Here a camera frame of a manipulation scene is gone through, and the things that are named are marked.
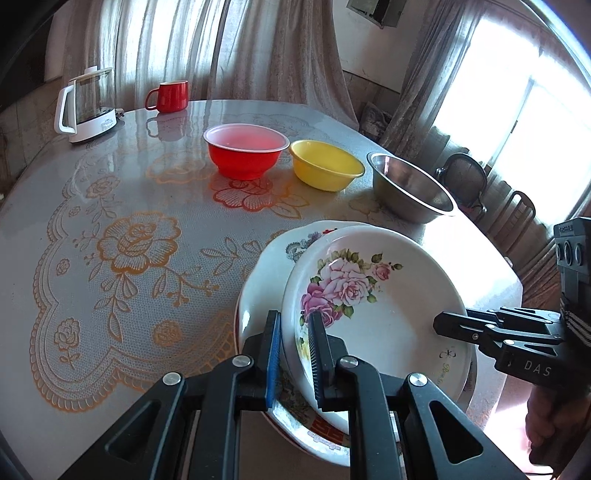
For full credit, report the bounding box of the stainless steel bowl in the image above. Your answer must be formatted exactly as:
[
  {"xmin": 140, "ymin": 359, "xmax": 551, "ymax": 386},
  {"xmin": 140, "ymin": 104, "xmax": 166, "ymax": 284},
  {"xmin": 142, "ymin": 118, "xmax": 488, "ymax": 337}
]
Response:
[{"xmin": 366, "ymin": 152, "xmax": 458, "ymax": 224}]

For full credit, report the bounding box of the white glass electric kettle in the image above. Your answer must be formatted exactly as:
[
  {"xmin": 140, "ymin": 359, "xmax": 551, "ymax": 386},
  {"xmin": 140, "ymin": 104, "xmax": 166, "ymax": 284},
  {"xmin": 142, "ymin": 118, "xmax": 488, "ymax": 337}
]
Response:
[{"xmin": 54, "ymin": 66, "xmax": 125, "ymax": 144}]

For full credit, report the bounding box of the red character print white plate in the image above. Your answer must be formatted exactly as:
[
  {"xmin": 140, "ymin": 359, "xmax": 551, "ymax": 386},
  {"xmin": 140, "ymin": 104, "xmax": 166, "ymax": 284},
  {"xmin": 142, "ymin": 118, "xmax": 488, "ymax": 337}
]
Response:
[{"xmin": 238, "ymin": 220, "xmax": 370, "ymax": 468}]

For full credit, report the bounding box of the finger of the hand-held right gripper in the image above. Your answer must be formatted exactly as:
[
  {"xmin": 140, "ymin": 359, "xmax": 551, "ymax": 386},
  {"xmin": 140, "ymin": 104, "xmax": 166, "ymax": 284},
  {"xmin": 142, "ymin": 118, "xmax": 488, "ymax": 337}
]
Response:
[
  {"xmin": 433, "ymin": 312, "xmax": 561, "ymax": 358},
  {"xmin": 467, "ymin": 307, "xmax": 563, "ymax": 337}
]

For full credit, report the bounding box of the bright window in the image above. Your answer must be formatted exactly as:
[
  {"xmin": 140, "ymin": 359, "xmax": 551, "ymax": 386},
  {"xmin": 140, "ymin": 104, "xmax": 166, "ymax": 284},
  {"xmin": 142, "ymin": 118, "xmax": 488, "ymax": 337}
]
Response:
[{"xmin": 429, "ymin": 14, "xmax": 591, "ymax": 217}]

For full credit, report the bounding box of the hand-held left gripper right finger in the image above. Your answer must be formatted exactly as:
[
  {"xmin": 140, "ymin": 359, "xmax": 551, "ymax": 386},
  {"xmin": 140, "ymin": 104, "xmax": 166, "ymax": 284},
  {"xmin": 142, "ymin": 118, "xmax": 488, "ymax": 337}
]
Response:
[{"xmin": 308, "ymin": 312, "xmax": 532, "ymax": 480}]

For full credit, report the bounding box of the purple vine rim large plate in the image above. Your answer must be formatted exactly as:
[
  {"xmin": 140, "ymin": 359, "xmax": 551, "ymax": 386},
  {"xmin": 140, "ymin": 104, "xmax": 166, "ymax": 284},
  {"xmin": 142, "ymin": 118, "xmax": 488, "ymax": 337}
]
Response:
[{"xmin": 233, "ymin": 277, "xmax": 477, "ymax": 416}]

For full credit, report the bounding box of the rose print white plate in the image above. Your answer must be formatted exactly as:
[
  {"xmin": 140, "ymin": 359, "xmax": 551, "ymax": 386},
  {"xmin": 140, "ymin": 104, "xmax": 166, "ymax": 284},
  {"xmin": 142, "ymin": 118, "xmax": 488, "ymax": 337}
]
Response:
[{"xmin": 281, "ymin": 225, "xmax": 472, "ymax": 403}]

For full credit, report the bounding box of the yellow plastic bowl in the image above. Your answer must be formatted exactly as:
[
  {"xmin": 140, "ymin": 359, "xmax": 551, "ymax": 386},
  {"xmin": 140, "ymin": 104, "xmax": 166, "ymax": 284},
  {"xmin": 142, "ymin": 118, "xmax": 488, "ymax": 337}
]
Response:
[{"xmin": 289, "ymin": 140, "xmax": 365, "ymax": 192}]

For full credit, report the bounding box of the grey crumpled sack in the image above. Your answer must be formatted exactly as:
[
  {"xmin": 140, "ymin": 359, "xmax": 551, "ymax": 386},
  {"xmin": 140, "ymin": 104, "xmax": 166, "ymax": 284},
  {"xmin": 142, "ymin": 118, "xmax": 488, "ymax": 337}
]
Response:
[{"xmin": 360, "ymin": 102, "xmax": 393, "ymax": 144}]

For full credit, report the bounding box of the wide beige curtain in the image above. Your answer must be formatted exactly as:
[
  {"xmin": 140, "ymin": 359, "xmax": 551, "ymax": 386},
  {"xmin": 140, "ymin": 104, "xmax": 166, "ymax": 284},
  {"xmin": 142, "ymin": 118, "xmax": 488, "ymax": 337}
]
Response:
[{"xmin": 46, "ymin": 0, "xmax": 358, "ymax": 132}]

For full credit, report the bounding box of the dark mesh back chair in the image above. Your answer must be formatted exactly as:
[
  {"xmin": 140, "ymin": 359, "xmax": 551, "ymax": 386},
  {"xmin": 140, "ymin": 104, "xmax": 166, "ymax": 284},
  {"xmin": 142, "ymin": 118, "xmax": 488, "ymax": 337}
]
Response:
[{"xmin": 436, "ymin": 153, "xmax": 488, "ymax": 222}]

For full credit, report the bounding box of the grey electrical panel box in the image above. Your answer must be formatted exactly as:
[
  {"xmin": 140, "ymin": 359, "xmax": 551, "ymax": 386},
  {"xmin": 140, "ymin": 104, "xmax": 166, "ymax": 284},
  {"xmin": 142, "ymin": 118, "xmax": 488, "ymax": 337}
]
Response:
[{"xmin": 346, "ymin": 0, "xmax": 407, "ymax": 28}]

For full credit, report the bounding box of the red plastic bowl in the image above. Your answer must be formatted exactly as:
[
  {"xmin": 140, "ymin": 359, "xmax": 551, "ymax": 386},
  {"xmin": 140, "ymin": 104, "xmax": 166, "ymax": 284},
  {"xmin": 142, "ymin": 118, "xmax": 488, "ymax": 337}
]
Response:
[{"xmin": 204, "ymin": 124, "xmax": 290, "ymax": 181}]

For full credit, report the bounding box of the narrow beige curtain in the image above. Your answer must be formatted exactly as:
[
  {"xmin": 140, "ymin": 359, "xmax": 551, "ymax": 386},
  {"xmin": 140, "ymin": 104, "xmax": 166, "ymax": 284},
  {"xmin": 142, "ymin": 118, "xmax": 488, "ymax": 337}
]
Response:
[{"xmin": 379, "ymin": 0, "xmax": 481, "ymax": 158}]

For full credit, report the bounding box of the brown wooden chair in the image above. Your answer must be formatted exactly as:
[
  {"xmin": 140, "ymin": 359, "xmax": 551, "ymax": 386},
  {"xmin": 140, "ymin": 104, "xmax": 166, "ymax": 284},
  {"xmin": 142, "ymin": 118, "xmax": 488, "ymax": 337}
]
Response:
[{"xmin": 496, "ymin": 191, "xmax": 536, "ymax": 259}]

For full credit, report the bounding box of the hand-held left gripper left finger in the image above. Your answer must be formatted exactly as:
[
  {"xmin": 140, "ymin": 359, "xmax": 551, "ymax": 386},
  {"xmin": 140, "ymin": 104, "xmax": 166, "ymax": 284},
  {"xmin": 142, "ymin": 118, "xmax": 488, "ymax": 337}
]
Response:
[{"xmin": 60, "ymin": 310, "xmax": 282, "ymax": 480}]

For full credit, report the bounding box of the person's right hand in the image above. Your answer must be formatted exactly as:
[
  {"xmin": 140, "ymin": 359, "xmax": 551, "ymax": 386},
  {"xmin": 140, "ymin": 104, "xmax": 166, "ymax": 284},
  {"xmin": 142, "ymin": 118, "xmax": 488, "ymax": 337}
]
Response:
[{"xmin": 525, "ymin": 392, "xmax": 573, "ymax": 467}]

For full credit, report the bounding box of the red mug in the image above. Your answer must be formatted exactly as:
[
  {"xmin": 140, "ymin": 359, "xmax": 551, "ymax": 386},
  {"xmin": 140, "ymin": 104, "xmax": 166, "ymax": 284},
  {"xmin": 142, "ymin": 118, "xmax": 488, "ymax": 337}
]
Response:
[{"xmin": 145, "ymin": 80, "xmax": 189, "ymax": 113}]

